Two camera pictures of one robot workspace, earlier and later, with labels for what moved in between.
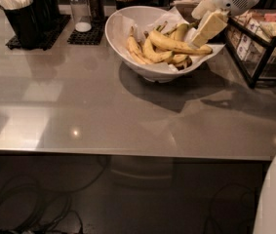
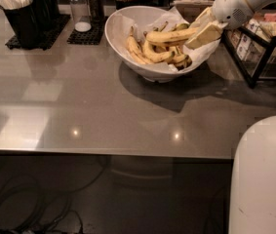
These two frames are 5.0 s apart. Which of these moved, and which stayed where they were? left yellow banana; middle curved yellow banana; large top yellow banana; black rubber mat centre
Moved: large top yellow banana
Stayed: middle curved yellow banana; black rubber mat centre; left yellow banana
